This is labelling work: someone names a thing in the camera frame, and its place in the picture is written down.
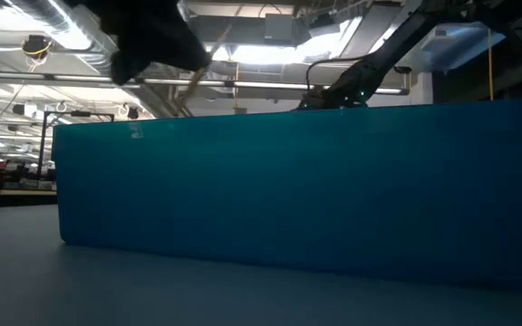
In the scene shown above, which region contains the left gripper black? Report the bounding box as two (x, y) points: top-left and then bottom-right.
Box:
(68, 0), (212, 86)

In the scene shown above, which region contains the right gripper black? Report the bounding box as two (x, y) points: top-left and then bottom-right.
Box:
(295, 67), (373, 111)

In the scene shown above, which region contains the blue plastic bin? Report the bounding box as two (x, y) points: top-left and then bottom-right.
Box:
(51, 98), (522, 292)

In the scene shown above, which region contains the long ceiling light bar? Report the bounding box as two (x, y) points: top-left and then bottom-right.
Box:
(124, 76), (411, 96)

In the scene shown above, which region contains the grey ceiling box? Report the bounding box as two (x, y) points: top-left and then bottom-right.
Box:
(263, 12), (311, 47)

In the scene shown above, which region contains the black lamp stand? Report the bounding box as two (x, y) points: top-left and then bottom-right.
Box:
(36, 109), (116, 182)

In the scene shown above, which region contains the blue-grey table mat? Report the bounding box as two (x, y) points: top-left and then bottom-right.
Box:
(0, 206), (522, 326)

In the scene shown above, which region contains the yellow hanging cable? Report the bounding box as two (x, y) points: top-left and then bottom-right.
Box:
(232, 62), (247, 115)
(486, 26), (495, 101)

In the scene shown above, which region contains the white ceiling air duct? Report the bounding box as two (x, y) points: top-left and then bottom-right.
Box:
(423, 22), (507, 73)

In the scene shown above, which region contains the silver round ceiling duct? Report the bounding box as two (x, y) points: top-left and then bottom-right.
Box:
(6, 0), (121, 53)

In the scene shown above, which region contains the yellow ceiling cable reel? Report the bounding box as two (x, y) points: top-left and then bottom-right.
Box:
(20, 34), (53, 59)

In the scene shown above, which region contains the black table frame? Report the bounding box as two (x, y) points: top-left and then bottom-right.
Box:
(0, 188), (58, 209)

